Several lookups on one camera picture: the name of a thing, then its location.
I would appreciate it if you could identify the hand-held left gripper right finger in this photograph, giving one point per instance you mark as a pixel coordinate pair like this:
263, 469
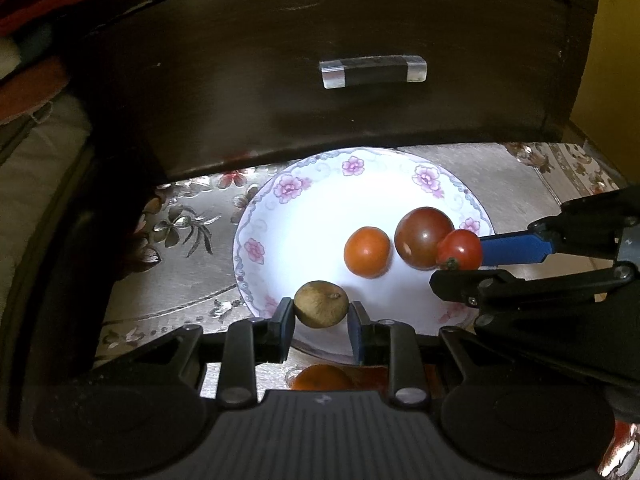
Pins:
354, 331

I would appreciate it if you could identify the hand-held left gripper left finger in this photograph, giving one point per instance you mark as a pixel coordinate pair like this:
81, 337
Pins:
287, 321

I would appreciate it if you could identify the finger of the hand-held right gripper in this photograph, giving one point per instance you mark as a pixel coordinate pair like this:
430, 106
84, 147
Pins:
465, 287
515, 249

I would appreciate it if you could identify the small brown round fruit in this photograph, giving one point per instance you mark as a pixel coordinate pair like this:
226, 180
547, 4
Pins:
320, 304

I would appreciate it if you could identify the small red tomato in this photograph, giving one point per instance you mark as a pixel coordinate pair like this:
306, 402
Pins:
460, 250

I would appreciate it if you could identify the white floral plate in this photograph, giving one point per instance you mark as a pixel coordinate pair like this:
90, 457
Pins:
300, 240

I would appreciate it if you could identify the orange fruit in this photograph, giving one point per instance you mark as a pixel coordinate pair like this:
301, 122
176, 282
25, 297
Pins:
320, 379

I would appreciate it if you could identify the dark red tomato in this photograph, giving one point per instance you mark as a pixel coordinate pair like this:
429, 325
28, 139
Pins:
420, 235

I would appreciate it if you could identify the orange tomato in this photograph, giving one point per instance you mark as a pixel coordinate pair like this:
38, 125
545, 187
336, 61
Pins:
367, 251

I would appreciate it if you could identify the floral tablecloth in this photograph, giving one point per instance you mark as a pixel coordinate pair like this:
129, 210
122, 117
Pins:
190, 260

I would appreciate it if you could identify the dark wooden drawer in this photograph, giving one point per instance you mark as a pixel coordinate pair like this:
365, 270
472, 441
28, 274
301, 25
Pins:
300, 85

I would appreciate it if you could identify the beige cushion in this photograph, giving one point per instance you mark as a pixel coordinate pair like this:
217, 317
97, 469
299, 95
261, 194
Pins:
35, 180

